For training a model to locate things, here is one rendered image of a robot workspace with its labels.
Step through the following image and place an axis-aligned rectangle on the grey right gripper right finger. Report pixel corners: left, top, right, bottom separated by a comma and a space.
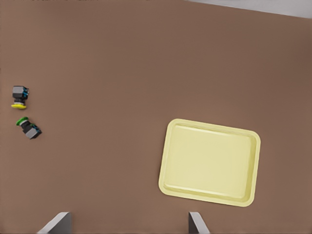
188, 212, 211, 234

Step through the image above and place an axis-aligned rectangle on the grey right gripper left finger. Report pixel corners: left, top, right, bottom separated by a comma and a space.
37, 212, 73, 234

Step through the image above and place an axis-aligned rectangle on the yellow-capped push-button switch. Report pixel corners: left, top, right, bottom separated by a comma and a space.
11, 85, 30, 110

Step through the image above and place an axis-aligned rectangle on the pale yellow rectangular tray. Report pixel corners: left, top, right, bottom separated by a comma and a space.
157, 118, 262, 208

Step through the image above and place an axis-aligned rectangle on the green-capped push-button switch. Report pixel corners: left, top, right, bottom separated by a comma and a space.
16, 116, 43, 140

